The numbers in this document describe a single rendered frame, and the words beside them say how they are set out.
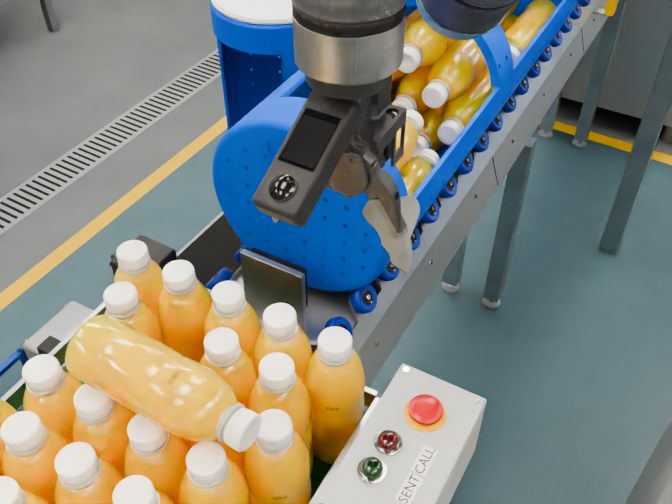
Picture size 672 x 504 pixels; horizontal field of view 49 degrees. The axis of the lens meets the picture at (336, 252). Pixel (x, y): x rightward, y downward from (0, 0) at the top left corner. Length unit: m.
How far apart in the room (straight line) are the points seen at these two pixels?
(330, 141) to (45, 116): 2.85
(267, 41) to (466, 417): 1.05
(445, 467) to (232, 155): 0.50
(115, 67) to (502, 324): 2.18
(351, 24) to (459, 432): 0.42
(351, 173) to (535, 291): 1.87
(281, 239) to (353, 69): 0.52
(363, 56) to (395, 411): 0.38
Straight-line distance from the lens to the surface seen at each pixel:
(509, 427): 2.15
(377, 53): 0.59
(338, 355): 0.83
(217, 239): 2.40
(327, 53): 0.59
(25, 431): 0.83
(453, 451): 0.78
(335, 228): 0.99
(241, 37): 1.66
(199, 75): 3.52
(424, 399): 0.79
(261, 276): 1.03
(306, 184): 0.61
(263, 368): 0.82
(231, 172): 1.05
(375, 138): 0.66
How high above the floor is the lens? 1.76
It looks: 44 degrees down
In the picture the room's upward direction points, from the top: straight up
